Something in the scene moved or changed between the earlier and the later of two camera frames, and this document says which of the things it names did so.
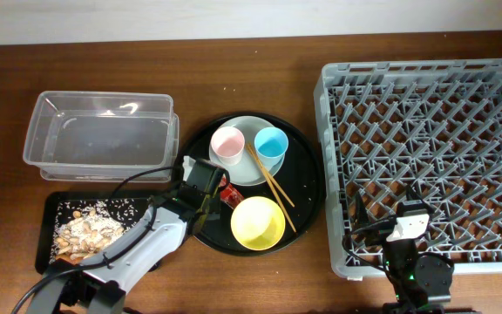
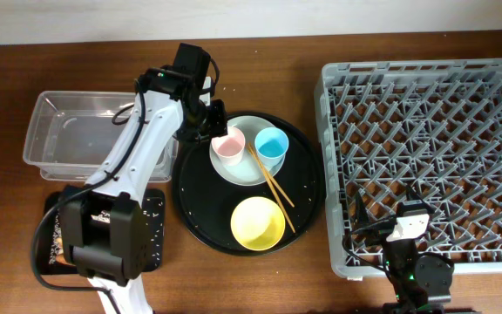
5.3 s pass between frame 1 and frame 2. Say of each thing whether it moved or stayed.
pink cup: stayed
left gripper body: moved
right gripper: stayed
